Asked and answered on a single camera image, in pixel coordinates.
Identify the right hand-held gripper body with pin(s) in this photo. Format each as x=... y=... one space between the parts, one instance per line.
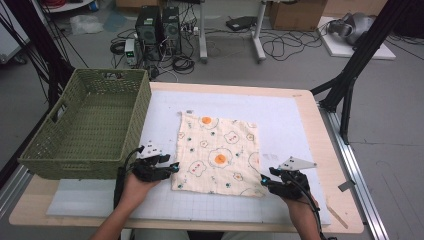
x=291 y=186

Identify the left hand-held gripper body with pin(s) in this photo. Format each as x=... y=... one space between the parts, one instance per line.
x=150 y=170

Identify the cream egg print cloth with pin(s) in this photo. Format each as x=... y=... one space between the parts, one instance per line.
x=216 y=143

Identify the person's right hand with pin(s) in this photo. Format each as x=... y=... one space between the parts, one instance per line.
x=303 y=208

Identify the person's left hand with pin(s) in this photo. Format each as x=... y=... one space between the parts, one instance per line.
x=136 y=191

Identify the thin wooden stick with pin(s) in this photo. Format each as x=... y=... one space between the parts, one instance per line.
x=337 y=216

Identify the grey tape piece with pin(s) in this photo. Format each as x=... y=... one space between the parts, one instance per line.
x=346 y=186

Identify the white foam mat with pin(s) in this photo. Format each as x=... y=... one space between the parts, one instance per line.
x=273 y=116

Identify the person's grey trousers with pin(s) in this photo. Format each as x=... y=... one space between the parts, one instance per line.
x=156 y=235

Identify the green woven basket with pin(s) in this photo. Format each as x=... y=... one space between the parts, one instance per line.
x=100 y=116

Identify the small white power supply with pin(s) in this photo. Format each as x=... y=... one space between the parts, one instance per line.
x=130 y=51

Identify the black computer tower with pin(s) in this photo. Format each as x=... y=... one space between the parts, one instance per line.
x=148 y=31
x=171 y=30

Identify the white desk leg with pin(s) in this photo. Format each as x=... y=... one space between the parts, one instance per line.
x=258 y=36
x=202 y=33

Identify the black flat device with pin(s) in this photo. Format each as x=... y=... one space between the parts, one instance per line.
x=240 y=23

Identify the clear plastic bag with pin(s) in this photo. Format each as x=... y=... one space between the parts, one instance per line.
x=85 y=24

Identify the brown cardboard box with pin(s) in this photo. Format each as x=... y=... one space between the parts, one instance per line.
x=296 y=15

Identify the white floor board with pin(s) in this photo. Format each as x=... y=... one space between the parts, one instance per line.
x=380 y=51

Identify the grey headset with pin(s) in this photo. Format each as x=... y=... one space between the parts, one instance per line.
x=353 y=26

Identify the aluminium rail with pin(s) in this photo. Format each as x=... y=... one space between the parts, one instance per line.
x=360 y=173
x=13 y=190

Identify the black metal frame stand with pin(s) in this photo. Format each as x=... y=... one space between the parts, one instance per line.
x=353 y=66
x=36 y=46

